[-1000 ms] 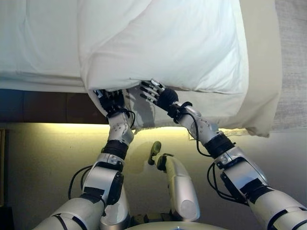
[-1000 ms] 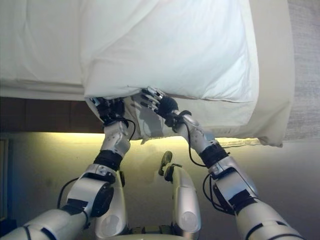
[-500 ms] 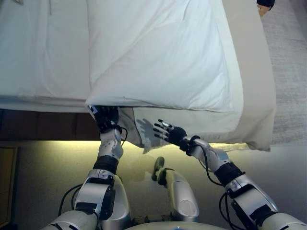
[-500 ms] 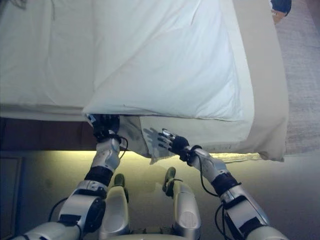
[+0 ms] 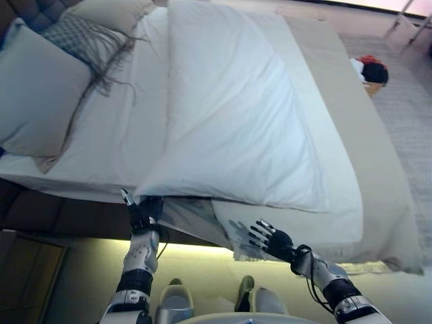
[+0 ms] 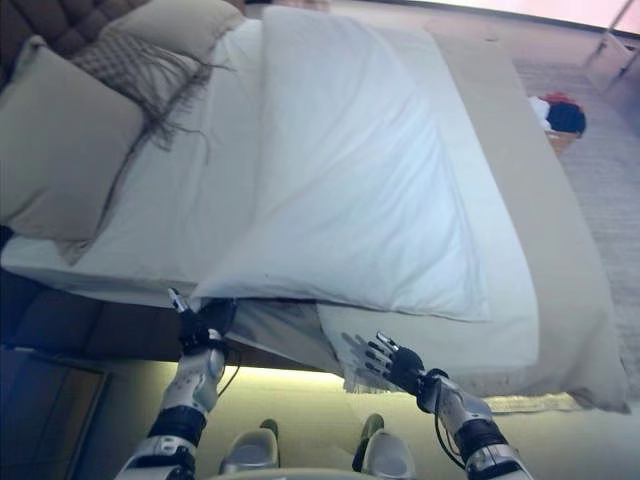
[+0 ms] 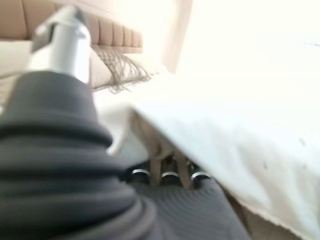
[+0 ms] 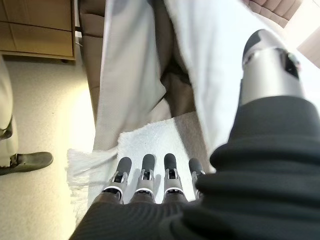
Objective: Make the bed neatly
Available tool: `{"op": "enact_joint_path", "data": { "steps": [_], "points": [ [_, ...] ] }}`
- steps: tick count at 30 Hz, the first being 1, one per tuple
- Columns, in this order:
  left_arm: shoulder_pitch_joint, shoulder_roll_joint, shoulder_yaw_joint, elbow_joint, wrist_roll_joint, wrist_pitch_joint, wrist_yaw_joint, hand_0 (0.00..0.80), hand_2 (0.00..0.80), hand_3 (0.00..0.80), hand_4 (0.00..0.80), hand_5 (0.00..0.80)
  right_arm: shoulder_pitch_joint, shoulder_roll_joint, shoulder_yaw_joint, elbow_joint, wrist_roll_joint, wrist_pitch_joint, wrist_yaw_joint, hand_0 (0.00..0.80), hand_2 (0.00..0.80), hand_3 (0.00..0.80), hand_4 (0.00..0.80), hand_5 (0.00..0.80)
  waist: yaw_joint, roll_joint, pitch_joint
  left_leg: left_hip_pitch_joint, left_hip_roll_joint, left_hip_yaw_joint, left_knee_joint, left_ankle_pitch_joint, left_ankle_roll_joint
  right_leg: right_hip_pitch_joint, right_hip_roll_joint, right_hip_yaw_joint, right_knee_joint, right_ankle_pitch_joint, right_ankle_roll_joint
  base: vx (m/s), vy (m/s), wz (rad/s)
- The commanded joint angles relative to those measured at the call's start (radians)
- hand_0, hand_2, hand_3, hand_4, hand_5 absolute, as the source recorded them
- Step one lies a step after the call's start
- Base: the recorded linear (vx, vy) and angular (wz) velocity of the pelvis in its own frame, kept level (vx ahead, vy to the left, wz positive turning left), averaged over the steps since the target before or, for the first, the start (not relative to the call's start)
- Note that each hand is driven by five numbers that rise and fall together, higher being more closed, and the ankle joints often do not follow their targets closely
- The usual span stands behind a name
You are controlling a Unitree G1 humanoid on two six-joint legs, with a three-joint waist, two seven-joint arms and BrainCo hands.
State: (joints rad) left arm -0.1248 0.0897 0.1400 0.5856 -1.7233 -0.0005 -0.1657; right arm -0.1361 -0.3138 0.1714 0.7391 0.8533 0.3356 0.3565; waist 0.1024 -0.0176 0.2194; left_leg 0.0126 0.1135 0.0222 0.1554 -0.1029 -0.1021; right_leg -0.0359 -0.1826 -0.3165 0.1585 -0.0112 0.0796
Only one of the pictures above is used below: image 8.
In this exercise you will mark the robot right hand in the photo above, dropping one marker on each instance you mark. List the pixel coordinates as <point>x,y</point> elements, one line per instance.
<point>225,200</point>

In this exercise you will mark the white duvet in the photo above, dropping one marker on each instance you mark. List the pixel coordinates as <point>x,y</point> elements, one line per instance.
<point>212,62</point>

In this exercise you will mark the beige fringed blanket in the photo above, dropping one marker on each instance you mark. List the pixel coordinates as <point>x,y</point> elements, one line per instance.
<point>125,75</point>

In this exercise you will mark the tufted upholstered headboard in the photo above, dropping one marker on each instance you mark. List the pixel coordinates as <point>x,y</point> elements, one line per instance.
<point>275,10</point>

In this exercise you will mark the dark robot right foot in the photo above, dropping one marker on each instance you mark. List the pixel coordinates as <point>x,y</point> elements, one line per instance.
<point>32,160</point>

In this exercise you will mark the wooden nightstand with drawers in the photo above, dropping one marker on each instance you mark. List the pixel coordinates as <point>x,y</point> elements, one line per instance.
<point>37,32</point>

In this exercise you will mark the brown upholstered bed frame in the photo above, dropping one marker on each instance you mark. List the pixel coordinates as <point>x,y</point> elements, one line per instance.
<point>90,50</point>

